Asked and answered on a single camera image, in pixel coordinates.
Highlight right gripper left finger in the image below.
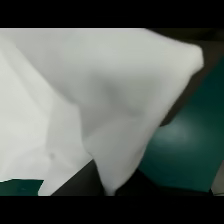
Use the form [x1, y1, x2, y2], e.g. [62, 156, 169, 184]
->
[51, 159, 106, 197]

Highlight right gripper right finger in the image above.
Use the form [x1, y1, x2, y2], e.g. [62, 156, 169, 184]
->
[114, 168, 169, 197]

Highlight white T-shirt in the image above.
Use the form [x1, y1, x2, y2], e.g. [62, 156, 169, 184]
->
[0, 27, 205, 197]

